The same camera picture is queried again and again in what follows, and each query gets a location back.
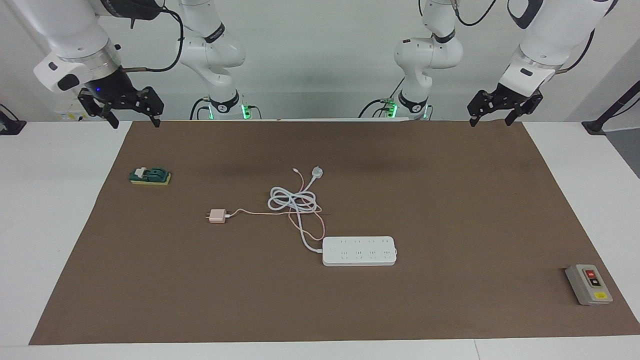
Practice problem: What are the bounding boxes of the brown table mat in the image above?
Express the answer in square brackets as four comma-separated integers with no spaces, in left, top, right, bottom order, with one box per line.
[28,120,640,346]

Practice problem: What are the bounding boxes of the white power strip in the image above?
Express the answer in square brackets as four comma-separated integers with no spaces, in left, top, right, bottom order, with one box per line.
[322,236,398,267]

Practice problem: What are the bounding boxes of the white power strip cord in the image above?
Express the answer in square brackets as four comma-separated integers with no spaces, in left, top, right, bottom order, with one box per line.
[267,167,325,254]

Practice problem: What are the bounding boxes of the thin pink charging cable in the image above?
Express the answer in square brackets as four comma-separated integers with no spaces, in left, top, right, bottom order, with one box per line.
[224,168,328,242]

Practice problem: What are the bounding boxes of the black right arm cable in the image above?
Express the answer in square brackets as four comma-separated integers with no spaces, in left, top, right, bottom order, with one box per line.
[122,5,185,74]

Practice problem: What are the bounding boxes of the black table clamp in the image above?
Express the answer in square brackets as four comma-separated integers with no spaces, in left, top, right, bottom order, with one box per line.
[0,104,27,136]

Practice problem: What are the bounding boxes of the black base cable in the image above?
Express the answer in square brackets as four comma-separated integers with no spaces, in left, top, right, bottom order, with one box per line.
[189,97,213,121]
[357,99,396,119]

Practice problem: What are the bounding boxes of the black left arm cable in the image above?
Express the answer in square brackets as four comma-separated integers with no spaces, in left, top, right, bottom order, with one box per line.
[450,0,598,76]

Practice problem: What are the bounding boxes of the grey on-off switch box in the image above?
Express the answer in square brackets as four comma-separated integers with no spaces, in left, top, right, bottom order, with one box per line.
[565,264,614,306]

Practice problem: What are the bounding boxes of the black stand arm with base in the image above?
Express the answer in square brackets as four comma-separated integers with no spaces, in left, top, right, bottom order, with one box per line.
[581,80,640,136]

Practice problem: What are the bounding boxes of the white wall boxes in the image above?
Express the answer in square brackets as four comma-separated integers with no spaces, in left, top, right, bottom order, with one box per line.
[54,107,92,122]

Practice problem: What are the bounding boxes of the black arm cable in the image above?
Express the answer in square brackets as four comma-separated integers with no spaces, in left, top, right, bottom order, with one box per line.
[450,0,598,76]
[122,5,185,74]

